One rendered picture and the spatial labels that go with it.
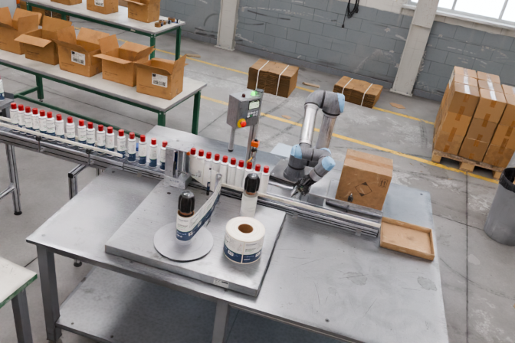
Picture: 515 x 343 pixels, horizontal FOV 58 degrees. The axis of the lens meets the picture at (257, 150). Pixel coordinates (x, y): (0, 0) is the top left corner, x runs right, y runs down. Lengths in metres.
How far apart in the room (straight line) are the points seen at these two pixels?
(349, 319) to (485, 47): 6.09
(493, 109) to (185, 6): 5.62
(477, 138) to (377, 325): 3.84
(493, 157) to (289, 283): 4.00
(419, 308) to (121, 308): 1.71
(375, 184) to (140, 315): 1.63
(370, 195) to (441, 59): 5.13
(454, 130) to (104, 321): 4.32
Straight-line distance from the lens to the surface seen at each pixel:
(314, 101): 2.92
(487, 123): 5.85
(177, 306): 3.10
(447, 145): 5.93
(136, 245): 2.49
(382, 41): 7.96
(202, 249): 2.46
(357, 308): 2.43
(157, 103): 4.25
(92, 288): 3.23
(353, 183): 3.01
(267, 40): 8.46
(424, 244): 2.99
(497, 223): 4.86
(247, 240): 2.33
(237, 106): 2.70
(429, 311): 2.58
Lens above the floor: 2.50
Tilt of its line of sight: 28 degrees down
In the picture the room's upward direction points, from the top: 9 degrees clockwise
